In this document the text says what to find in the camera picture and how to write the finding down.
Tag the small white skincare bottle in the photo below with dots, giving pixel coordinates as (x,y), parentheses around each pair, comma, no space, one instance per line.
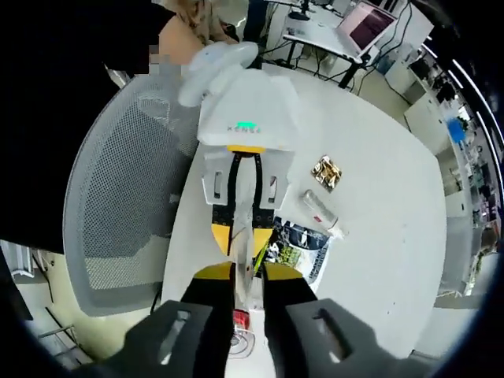
(321,208)

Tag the red skincare bottle clear cap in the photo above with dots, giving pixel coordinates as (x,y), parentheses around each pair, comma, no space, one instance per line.
(241,318)

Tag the white side desk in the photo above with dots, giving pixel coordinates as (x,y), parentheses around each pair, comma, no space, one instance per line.
(315,37)

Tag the white skincare tube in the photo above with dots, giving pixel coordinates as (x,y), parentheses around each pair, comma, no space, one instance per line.
(244,275)

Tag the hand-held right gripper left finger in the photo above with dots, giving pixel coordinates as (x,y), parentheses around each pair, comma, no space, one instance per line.
(177,338)

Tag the silver laptop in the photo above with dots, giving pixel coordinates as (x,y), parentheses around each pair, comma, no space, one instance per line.
(366,23)

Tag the green black skincare pack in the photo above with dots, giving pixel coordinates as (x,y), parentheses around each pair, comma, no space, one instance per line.
(303,240)

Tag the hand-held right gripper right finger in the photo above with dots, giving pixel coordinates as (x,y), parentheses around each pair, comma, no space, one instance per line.
(315,338)

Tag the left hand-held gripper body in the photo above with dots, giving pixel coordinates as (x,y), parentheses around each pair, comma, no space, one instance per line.
(252,110)

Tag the gold skincare sachet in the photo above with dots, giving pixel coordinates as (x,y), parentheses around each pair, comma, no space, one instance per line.
(327,172)

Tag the white office counter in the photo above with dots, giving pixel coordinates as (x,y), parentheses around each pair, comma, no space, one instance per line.
(425,110)

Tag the grey mesh office chair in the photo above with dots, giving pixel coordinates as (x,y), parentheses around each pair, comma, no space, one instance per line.
(118,177)

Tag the blue storage box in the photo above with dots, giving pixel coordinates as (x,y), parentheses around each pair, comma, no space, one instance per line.
(456,130)

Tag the person's black shirt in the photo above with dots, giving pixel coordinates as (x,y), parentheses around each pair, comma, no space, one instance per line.
(59,118)

